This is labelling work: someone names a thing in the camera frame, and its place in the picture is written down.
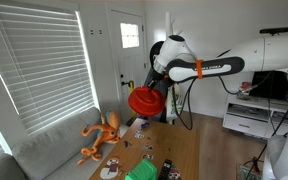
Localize black remote control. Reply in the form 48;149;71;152
157;159;174;180

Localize yellow stick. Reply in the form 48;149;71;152
128;80;137;126

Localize white wooden coat rack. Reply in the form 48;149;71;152
164;11;184;38

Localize red green christmas sticker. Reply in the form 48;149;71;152
167;164;184;180

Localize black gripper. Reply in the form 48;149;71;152
144;68;167;93

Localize snowman sticker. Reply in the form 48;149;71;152
99;156;123;180

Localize black television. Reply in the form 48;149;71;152
250;70;288;102

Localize orange forearm cable clamp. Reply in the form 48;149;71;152
194;59;205;80

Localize red brimmed hat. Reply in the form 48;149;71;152
127;86;167;118

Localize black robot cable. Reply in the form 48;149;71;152
169;49;288;180

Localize orange octopus plush toy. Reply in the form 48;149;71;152
76;109;122;166

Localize white entry door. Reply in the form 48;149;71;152
107;9;149;125

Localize small printed sticker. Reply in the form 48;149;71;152
122;140;134;149
141;153;155;162
140;143;155;152
133;130;145;140

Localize black brimmed hat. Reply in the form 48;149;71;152
149;40;167;68

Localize small blue toy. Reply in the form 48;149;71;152
139;121;151;131

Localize black stereo camera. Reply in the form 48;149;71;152
259;26;288;36

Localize wide white window blind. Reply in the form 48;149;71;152
0;0;97;136

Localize white tote bag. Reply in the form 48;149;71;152
165;82;182;122

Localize green ridged plastic object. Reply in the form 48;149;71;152
124;158;159;180

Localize light wooden table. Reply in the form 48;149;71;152
88;118;201;180

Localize light grey sofa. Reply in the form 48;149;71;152
0;106;130;180

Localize white tv stand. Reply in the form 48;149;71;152
221;93;288;140

